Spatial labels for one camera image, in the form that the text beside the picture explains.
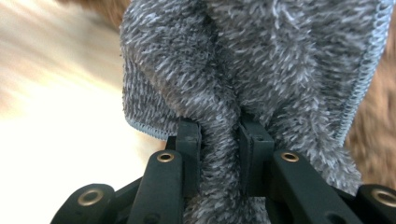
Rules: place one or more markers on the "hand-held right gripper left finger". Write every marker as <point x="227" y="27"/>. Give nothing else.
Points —
<point x="190" y="143"/>

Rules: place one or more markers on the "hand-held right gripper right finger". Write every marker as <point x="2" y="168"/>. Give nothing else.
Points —
<point x="255" y="146"/>

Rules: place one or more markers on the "grey towel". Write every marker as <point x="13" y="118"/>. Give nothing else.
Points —
<point x="264" y="62"/>

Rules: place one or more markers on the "brown teddy bear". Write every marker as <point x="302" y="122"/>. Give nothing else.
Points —
<point x="376" y="140"/>

